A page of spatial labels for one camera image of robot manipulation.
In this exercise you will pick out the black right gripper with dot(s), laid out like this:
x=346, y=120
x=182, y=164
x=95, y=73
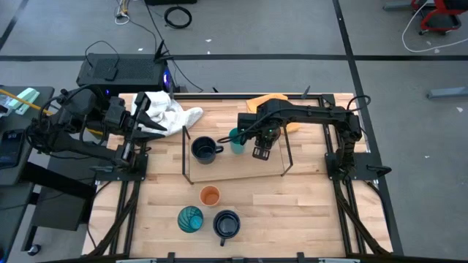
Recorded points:
x=268, y=134

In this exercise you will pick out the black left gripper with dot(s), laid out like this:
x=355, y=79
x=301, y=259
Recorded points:
x=120, y=115

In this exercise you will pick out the green plastic cup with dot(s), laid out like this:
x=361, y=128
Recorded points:
x=234, y=146

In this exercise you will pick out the dark blue speckled enamel mug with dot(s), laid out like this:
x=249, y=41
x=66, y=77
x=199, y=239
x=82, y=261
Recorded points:
x=226, y=228
x=203, y=155

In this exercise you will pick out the peach orange plastic cup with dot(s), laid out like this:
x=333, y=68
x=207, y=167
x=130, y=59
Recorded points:
x=210, y=196

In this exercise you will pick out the teal faceted plastic tumbler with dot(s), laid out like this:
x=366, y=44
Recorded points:
x=190, y=219

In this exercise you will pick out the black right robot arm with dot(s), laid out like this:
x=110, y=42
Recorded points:
x=311, y=111

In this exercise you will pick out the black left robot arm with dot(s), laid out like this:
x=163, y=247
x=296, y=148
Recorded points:
x=80, y=148

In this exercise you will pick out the black metal wood shelf riser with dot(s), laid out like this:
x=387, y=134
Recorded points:
x=226, y=170

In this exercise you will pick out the white cloth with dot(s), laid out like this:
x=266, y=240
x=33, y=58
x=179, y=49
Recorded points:
x=172, y=113

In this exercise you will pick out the yellow cloth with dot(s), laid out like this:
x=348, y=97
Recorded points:
x=251, y=106

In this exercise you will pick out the black computer tower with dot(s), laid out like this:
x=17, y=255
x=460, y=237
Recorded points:
x=128, y=73

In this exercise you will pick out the mint green stapler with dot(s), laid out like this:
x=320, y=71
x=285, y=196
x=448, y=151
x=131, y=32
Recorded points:
x=31, y=94

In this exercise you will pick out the black side table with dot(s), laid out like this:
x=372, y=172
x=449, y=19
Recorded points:
x=55, y=212

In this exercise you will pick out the black box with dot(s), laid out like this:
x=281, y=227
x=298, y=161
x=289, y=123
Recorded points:
x=170, y=1

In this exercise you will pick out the yellow stick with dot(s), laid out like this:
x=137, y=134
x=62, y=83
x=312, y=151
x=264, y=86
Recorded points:
x=22, y=99

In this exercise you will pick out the black smartphone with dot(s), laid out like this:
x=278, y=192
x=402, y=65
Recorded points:
x=10, y=148

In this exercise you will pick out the grey flat bar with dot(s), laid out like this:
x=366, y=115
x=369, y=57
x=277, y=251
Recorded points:
x=398, y=5
x=448, y=92

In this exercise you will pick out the red wheeled chair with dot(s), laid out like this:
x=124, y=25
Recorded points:
x=438, y=18

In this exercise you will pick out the black metal frame shelf rack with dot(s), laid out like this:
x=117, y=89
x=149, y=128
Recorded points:
x=219, y=96

